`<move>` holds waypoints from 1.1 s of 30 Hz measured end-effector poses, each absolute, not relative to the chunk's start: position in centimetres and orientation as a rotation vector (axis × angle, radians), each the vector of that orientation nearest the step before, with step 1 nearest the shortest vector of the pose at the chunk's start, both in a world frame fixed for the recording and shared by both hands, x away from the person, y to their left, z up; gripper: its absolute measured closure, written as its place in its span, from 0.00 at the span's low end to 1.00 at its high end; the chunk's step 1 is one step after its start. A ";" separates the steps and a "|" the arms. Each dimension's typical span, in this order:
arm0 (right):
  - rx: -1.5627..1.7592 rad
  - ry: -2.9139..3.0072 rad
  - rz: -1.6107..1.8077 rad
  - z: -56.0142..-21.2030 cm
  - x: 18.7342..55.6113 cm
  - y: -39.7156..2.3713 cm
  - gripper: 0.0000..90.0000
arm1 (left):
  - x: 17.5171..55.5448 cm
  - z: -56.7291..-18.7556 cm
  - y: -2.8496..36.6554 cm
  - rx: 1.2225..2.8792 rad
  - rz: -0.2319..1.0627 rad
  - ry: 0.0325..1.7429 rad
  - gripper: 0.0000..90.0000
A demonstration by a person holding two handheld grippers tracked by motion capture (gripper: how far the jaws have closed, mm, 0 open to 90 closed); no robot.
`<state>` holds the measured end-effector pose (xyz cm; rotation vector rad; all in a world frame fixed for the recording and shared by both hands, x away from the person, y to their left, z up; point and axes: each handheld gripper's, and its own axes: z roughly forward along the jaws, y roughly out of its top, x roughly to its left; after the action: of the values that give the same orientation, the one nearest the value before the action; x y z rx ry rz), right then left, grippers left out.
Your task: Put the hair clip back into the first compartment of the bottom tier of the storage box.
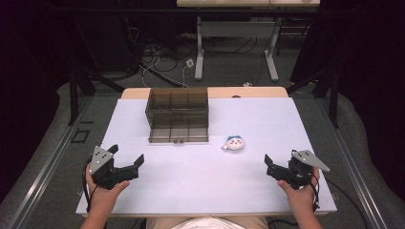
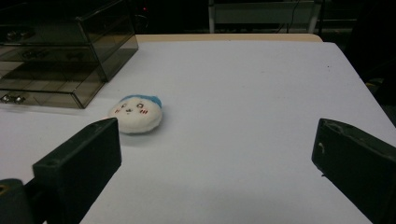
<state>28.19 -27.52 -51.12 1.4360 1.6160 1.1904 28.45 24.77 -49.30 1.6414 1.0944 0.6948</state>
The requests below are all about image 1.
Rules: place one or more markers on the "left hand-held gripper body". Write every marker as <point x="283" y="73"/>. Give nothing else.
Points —
<point x="101" y="162"/>

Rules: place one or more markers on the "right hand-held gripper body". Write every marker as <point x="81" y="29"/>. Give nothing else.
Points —
<point x="309" y="159"/>

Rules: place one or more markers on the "white plush toy blue hair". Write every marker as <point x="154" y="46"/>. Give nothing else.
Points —
<point x="235" y="143"/>

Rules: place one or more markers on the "transparent brown drawer box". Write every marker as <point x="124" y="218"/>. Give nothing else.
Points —
<point x="178" y="111"/>

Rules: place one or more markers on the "person's left hand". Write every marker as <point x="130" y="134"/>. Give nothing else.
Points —
<point x="103" y="197"/>

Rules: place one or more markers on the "person's right hand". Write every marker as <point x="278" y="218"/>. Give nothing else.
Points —
<point x="302" y="197"/>

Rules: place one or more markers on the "black metal stand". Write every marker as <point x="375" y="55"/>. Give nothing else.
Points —
<point x="333" y="101"/>
<point x="74" y="95"/>

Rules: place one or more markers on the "white table mat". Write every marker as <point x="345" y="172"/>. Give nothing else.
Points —
<point x="203" y="181"/>

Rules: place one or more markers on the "small white floor object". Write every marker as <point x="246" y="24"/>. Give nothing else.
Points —
<point x="247" y="84"/>

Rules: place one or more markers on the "person's white shirt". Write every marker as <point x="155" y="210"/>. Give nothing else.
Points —
<point x="208" y="224"/>

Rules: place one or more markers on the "black curtain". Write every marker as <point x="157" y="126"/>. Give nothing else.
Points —
<point x="28" y="79"/>
<point x="372" y="79"/>

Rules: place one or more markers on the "white power plug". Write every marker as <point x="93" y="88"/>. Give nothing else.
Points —
<point x="189" y="63"/>

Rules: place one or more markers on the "white desk with metal legs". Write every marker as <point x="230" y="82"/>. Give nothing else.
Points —
<point x="235" y="28"/>

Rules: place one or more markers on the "aluminium floor rail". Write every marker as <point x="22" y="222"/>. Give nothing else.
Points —
<point x="47" y="165"/>
<point x="356" y="171"/>

